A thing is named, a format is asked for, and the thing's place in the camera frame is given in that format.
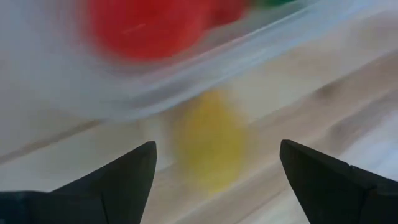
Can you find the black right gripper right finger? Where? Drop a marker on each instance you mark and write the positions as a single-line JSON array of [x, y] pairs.
[[342, 193]]

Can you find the yellow toy lemon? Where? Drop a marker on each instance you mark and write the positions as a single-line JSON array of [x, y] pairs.
[[211, 143]]

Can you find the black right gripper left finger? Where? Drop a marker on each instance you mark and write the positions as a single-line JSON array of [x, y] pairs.
[[93, 199]]

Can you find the clear plastic container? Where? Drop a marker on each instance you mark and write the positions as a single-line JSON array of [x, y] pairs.
[[46, 77]]

